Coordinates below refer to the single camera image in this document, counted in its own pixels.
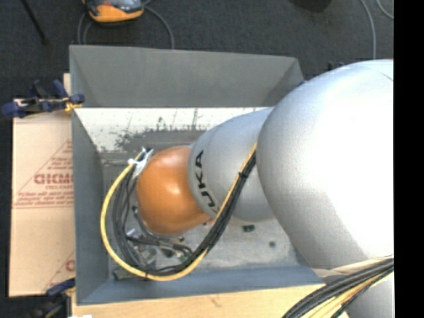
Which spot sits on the grey metal bin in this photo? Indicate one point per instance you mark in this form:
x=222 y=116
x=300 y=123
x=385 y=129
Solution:
x=172 y=78

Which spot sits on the brown cardboard board, red print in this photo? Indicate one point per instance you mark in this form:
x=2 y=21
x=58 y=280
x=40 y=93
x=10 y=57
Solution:
x=39 y=237

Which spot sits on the small dark green object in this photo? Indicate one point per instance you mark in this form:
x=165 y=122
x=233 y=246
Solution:
x=248 y=228

